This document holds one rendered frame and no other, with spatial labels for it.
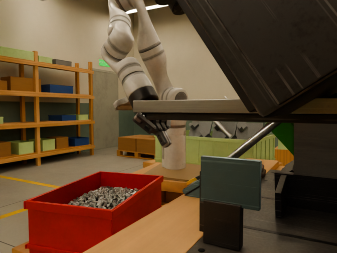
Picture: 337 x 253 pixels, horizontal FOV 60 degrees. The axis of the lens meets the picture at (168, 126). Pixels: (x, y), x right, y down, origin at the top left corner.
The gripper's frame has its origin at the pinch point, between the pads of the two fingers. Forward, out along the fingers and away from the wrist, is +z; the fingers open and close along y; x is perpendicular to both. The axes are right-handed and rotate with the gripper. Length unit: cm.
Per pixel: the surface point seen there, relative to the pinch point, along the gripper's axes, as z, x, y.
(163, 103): 4.6, -21.2, -22.5
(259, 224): 26.7, -13.3, -2.7
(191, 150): -16, 49, 77
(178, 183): 5.9, 25.4, 26.8
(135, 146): -189, 397, 385
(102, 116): -345, 509, 430
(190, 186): 13.0, 1.6, 2.8
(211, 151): -8, 38, 78
